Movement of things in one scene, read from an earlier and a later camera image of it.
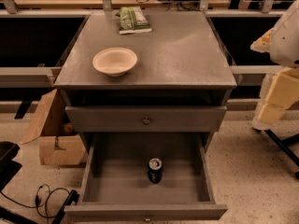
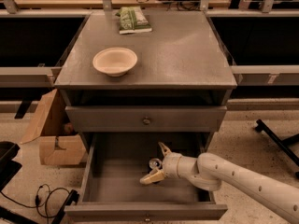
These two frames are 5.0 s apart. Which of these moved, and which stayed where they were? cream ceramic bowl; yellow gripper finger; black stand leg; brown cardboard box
Moved: yellow gripper finger
Stayed: cream ceramic bowl; black stand leg; brown cardboard box
